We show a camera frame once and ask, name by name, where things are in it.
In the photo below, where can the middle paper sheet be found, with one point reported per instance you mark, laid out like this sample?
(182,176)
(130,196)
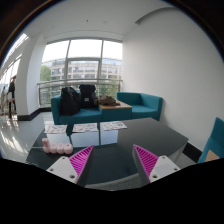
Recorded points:
(88,127)

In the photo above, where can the teal sofa seat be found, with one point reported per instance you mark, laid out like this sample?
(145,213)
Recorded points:
(89,115)
(143,105)

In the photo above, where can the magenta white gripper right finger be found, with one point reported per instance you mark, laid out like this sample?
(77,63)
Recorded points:
(152,167)

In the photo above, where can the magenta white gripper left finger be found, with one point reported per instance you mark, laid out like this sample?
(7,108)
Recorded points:
(74,168)

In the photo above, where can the black backpack right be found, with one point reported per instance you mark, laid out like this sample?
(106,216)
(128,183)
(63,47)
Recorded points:
(87,94)

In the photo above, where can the right paper sheet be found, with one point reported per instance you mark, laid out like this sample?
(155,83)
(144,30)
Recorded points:
(115,125)

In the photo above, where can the person standing at left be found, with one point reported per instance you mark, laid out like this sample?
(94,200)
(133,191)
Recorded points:
(11,91)

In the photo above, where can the pink power strip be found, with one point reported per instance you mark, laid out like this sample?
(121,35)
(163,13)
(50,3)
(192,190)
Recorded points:
(54,148)

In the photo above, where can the paper sheet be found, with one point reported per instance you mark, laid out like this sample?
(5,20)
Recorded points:
(115,125)
(55,129)
(88,127)

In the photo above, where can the teal sofa right seat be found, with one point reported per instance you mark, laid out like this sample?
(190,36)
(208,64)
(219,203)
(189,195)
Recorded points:
(143,105)

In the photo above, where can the teal armchair at right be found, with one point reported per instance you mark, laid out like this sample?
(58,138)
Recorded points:
(215,142)

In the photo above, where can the black backpack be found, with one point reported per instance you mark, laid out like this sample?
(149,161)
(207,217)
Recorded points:
(70,103)
(87,94)

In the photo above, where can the brown jacket on table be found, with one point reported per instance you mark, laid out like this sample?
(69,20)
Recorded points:
(107,101)

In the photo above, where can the teal sofa left seat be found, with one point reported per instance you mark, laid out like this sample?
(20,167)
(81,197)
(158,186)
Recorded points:
(89,115)

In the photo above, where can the black backpack left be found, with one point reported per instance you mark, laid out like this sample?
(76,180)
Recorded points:
(70,103)

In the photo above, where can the wooden sofa middle table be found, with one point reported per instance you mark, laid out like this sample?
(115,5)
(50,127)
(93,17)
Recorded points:
(119,112)

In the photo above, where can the left paper sheet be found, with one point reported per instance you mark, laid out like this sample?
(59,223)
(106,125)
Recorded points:
(55,129)

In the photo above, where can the black glossy coffee table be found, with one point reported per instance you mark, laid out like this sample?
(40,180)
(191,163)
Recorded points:
(112,159)

